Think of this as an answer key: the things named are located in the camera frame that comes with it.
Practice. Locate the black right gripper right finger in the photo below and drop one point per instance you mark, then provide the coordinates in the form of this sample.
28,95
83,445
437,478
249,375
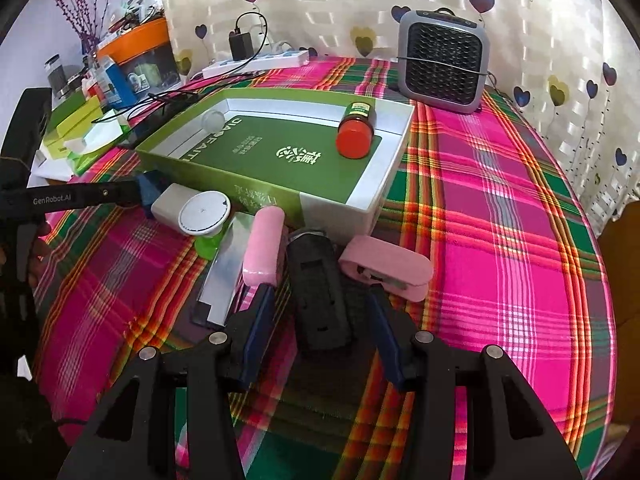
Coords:
510,433

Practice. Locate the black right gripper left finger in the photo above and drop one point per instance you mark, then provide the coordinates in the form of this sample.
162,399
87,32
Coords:
131,433

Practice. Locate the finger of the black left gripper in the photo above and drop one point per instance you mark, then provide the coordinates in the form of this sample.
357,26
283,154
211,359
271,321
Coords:
124,193

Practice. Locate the pink rounded case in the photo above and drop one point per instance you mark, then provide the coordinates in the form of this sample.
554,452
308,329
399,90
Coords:
263,259

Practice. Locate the black rectangular device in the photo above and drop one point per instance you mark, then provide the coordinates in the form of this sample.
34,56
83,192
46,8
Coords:
321,322

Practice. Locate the pink stapler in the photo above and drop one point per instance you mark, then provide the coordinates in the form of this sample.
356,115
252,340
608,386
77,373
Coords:
398,270

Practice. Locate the blue small box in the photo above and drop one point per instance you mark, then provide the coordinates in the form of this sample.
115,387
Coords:
151,185

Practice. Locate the person's hand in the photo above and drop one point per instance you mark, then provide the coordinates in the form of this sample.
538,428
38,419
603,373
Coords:
39,252

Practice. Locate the yellow green box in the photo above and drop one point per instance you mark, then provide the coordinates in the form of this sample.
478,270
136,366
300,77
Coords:
70,120

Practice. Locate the clear glass jar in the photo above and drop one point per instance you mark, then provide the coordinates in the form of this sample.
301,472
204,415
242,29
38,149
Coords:
55,75

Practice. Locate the silver flat box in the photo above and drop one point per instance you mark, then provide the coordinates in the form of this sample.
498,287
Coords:
224,277

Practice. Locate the white tissue pack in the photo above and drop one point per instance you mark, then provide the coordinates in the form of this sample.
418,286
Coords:
83,152

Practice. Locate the blue carton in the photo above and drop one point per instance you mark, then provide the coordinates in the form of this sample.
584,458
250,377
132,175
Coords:
114,84

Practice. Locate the black flat phone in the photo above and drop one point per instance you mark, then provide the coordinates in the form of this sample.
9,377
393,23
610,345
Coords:
164,107

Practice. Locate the white square box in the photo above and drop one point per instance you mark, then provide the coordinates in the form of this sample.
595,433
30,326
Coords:
166,209

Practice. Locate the purple branch decoration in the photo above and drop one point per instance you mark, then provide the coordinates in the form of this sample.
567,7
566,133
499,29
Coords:
80,5

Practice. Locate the orange lid storage box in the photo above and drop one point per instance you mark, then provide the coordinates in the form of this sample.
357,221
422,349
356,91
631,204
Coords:
145,58

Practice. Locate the white round disc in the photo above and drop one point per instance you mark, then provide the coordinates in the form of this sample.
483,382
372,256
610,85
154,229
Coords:
204,214

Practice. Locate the plaid tablecloth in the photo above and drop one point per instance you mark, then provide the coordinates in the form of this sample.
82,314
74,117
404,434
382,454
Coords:
516,264

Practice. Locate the black power adapter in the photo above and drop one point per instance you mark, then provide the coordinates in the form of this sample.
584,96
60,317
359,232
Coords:
241,45

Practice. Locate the green and white box tray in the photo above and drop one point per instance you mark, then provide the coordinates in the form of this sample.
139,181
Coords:
277,147

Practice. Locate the red lid brown jar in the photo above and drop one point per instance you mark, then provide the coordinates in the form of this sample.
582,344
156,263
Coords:
356,130

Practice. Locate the white power strip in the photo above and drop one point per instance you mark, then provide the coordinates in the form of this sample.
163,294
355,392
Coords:
268,61

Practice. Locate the grey space heater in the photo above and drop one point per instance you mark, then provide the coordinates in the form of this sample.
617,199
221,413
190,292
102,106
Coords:
442,60

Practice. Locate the heart pattern curtain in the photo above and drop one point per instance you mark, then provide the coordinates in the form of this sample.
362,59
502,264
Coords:
570,66

